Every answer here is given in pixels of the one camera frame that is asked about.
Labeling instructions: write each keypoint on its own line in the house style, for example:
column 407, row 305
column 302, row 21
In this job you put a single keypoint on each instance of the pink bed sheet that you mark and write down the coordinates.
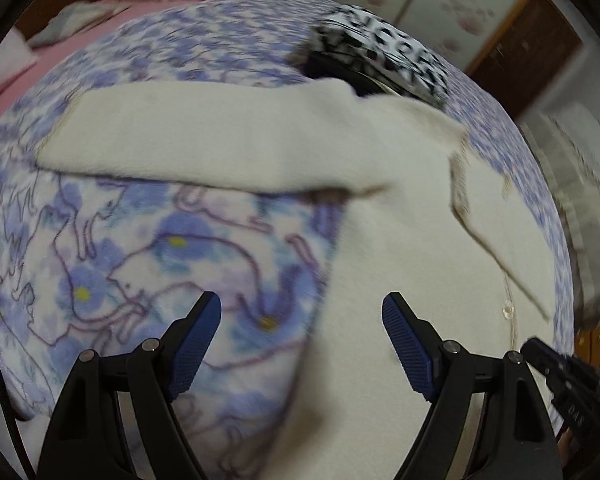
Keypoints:
column 87, row 27

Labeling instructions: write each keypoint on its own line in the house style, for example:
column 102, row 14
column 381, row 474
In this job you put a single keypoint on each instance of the white fleece cardigan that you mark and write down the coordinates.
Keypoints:
column 430, row 260

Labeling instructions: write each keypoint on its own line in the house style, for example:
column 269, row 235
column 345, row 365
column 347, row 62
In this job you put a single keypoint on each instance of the dark wooden door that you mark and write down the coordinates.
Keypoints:
column 525, row 45

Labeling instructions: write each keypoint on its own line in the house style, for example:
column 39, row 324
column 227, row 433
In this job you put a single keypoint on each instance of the orange wooden cabinet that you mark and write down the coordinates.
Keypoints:
column 597, row 345

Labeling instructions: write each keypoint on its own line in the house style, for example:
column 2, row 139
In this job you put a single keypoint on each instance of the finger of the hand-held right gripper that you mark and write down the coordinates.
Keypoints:
column 575, row 400

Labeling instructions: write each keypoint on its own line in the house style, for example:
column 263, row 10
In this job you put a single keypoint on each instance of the white cloth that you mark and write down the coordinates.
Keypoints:
column 75, row 17

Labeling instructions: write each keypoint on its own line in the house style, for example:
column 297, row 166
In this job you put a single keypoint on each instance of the cream lace furniture cover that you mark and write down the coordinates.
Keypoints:
column 580, row 185

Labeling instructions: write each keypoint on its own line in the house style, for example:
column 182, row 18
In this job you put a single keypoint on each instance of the blue floral cat blanket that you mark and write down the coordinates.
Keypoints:
column 130, row 270

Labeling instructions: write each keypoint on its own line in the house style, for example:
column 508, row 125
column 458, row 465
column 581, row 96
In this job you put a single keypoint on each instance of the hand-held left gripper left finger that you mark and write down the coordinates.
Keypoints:
column 195, row 345

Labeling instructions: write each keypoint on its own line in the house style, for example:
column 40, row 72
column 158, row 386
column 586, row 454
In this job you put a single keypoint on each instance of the black and white patterned garment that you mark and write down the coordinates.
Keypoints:
column 380, row 45

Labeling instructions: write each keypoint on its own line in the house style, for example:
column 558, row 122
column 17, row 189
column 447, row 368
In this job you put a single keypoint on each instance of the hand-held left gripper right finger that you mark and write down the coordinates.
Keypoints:
column 407, row 350

